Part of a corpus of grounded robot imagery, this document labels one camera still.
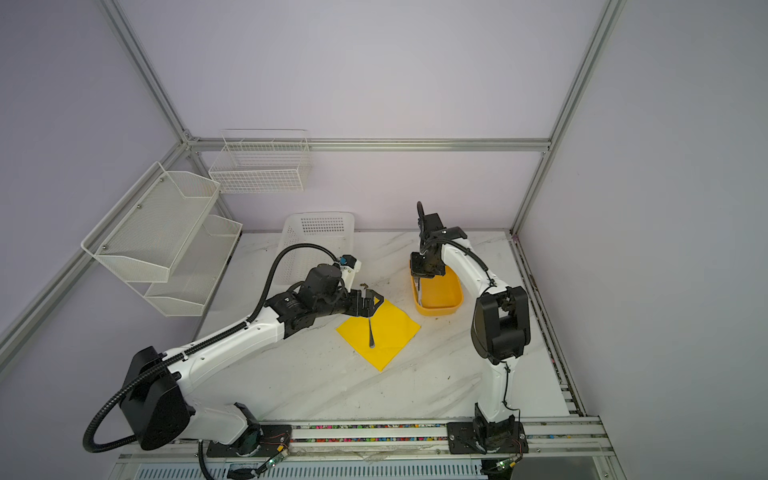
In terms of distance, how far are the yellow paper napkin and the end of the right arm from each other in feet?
0.46

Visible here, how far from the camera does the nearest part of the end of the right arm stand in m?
0.69

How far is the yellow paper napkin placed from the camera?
899 mm
